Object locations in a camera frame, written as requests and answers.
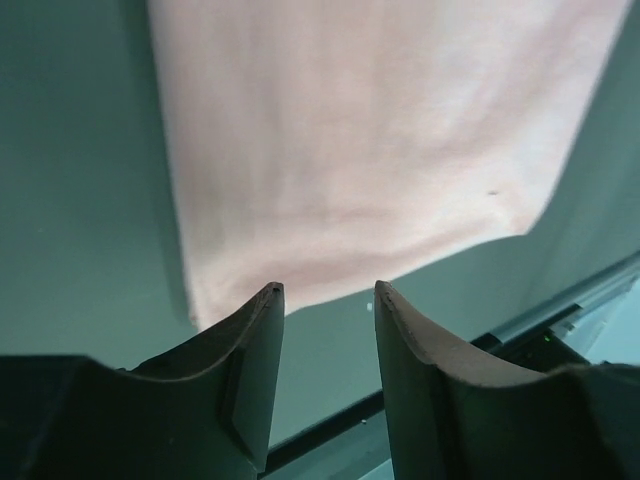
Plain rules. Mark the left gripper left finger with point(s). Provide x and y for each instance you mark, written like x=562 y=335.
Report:
x=201 y=410

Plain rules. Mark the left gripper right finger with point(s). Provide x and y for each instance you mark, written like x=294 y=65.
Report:
x=454 y=411

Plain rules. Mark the pink t shirt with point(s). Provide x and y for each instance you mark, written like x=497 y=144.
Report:
x=327 y=145

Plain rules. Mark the aluminium rail front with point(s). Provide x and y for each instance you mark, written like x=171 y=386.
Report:
x=561 y=308

